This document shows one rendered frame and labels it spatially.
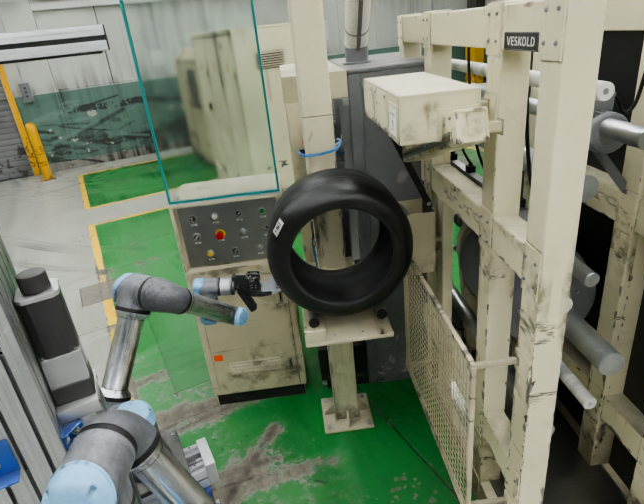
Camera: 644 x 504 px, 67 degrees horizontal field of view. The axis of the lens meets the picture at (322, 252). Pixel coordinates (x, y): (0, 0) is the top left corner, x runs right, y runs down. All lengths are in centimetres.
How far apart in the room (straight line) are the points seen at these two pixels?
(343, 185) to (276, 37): 355
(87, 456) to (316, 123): 152
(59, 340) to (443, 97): 118
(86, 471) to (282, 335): 194
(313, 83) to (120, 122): 875
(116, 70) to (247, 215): 834
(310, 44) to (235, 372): 182
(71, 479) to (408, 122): 118
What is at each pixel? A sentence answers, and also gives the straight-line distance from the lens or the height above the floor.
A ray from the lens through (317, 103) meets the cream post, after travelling 207.
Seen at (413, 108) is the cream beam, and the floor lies 174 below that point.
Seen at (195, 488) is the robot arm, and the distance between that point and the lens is 119.
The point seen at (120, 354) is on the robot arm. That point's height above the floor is 107.
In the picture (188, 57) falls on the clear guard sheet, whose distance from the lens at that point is 237.
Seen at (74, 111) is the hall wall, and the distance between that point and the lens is 1057.
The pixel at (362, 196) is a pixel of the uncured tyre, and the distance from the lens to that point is 179.
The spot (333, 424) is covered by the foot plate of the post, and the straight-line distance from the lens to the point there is 283.
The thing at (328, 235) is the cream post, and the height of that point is 112.
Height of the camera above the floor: 198
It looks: 25 degrees down
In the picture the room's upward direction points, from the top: 6 degrees counter-clockwise
